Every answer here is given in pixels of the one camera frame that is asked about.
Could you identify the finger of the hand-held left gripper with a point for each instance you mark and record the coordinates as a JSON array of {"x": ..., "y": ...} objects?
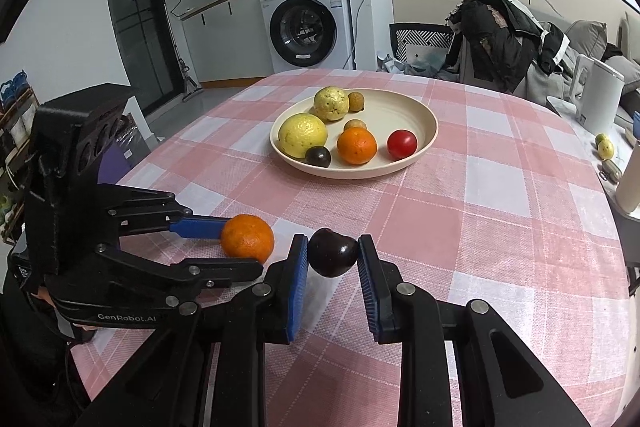
[
  {"x": 220, "y": 272},
  {"x": 200, "y": 228}
]

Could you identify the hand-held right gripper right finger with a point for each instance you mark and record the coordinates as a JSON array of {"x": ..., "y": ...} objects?
[{"x": 372, "y": 297}]

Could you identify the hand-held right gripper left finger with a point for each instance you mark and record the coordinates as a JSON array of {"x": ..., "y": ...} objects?
[{"x": 297, "y": 287}]

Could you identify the orange mandarin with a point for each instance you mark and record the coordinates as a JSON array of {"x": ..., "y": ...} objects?
[
  {"x": 247, "y": 239},
  {"x": 356, "y": 146}
]

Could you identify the dark purple plum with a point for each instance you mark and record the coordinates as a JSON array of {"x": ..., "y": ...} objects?
[
  {"x": 318, "y": 157},
  {"x": 332, "y": 253}
]

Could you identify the red tomato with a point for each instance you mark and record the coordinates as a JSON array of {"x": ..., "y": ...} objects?
[{"x": 401, "y": 144}]

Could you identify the brown longan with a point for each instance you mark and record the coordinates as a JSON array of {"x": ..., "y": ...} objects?
[
  {"x": 354, "y": 125},
  {"x": 357, "y": 101}
]

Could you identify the bumpy yellow guava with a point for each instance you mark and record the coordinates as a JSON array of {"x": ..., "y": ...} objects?
[{"x": 330, "y": 103}]

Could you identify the cream round plate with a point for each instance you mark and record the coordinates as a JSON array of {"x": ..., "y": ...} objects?
[{"x": 410, "y": 114}]

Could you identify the purple object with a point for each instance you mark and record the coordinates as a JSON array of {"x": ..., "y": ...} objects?
[{"x": 112, "y": 167}]

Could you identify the shoe rack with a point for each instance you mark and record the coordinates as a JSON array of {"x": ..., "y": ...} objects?
[{"x": 15, "y": 132}]

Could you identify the pink checkered tablecloth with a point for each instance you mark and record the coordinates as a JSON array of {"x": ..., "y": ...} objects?
[{"x": 475, "y": 232}]

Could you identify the yellow green guava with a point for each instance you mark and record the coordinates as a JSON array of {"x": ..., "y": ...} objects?
[{"x": 302, "y": 135}]

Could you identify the mop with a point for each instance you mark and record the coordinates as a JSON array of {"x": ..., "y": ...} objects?
[{"x": 186, "y": 77}]

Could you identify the dark glass door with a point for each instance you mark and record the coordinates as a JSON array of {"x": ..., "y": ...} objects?
[{"x": 140, "y": 17}]

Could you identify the white kitchen counter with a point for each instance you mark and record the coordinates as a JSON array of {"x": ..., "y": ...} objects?
[{"x": 225, "y": 37}]

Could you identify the white washing machine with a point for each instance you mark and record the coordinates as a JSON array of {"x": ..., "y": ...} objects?
[{"x": 305, "y": 27}]

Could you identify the black patterned basket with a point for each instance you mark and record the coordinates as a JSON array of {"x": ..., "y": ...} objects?
[{"x": 420, "y": 38}]

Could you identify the small green fruit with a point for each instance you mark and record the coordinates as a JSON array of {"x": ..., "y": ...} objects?
[
  {"x": 602, "y": 139},
  {"x": 607, "y": 151}
]

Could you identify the black jacket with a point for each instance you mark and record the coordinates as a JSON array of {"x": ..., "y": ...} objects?
[{"x": 492, "y": 42}]

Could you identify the white electric kettle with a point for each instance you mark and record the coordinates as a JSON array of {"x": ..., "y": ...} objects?
[{"x": 600, "y": 92}]

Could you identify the black and white garment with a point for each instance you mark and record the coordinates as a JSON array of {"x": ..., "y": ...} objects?
[{"x": 552, "y": 47}]

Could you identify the blue bowl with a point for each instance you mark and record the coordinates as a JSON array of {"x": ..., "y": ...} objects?
[{"x": 636, "y": 126}]

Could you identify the grey pillow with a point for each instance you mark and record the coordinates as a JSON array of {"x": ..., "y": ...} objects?
[{"x": 587, "y": 38}]

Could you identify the grey sofa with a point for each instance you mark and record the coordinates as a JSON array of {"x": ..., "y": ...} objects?
[{"x": 625, "y": 72}]

